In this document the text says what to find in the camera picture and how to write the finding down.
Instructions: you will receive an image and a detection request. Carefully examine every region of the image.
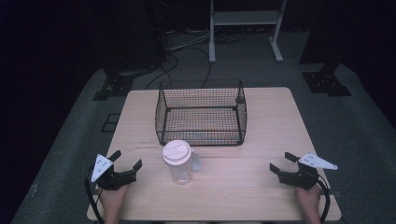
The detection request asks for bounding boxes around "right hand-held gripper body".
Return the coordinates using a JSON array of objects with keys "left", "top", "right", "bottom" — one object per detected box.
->
[{"left": 277, "top": 151, "right": 339, "bottom": 191}]

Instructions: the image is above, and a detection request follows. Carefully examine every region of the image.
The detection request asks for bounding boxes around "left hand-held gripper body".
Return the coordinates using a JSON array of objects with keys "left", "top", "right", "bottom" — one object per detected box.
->
[{"left": 90, "top": 153, "right": 138, "bottom": 191}]

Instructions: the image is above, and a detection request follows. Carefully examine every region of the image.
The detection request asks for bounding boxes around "clear cup with white lid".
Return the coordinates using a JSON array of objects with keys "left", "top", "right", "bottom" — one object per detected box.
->
[{"left": 162, "top": 139, "right": 202, "bottom": 186}]

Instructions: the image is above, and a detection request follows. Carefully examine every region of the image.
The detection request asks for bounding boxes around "black wire mesh basket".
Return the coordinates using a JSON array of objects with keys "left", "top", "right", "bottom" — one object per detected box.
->
[{"left": 154, "top": 78, "right": 248, "bottom": 147}]

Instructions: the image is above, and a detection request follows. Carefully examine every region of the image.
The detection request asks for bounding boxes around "person's left hand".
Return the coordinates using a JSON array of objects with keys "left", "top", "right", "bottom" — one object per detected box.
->
[{"left": 98, "top": 184, "right": 130, "bottom": 217}]

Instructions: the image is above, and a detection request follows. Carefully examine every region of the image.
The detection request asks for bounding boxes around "person's right hand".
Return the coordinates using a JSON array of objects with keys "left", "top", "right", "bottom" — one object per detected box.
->
[{"left": 293, "top": 184, "right": 322, "bottom": 217}]

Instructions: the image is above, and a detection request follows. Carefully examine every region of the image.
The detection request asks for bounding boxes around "black metal stand base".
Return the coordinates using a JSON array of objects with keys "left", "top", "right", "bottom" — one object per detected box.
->
[
  {"left": 92, "top": 65, "right": 135, "bottom": 102},
  {"left": 302, "top": 62, "right": 353, "bottom": 98}
]

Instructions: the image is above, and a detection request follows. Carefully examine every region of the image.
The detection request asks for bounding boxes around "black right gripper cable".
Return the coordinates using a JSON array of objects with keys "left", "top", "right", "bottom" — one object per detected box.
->
[{"left": 317, "top": 175, "right": 332, "bottom": 224}]

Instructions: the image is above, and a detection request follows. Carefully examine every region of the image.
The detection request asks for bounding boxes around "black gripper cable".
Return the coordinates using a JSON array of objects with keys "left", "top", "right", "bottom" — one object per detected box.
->
[
  {"left": 317, "top": 175, "right": 332, "bottom": 224},
  {"left": 84, "top": 166, "right": 106, "bottom": 224}
]

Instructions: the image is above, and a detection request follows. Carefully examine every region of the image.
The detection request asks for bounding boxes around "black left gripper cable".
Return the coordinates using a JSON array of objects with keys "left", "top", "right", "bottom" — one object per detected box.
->
[{"left": 84, "top": 166, "right": 106, "bottom": 224}]

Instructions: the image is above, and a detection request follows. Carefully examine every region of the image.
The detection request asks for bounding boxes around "black floor cable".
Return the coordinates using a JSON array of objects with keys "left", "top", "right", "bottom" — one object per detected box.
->
[{"left": 144, "top": 46, "right": 213, "bottom": 91}]

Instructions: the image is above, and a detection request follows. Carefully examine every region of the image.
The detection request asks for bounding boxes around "white floor cable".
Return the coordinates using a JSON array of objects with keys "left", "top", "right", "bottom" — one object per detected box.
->
[{"left": 167, "top": 29, "right": 213, "bottom": 52}]

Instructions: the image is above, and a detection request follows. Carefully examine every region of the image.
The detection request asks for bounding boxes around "white metal desk frame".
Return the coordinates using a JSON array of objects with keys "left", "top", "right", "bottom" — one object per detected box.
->
[{"left": 208, "top": 0, "right": 288, "bottom": 64}]

